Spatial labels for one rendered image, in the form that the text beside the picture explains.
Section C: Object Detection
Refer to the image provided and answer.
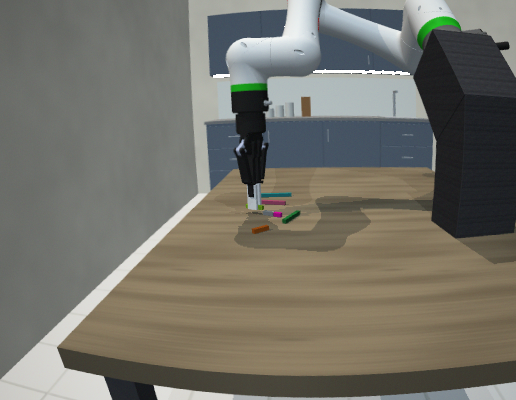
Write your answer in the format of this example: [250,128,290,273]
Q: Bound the pink rod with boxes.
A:
[261,200,286,205]

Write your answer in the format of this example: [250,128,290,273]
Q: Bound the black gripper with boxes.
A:
[234,113,269,210]

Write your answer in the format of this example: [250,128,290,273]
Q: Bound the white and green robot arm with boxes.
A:
[226,0,487,114]

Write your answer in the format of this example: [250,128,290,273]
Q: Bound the orange rod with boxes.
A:
[252,225,269,234]

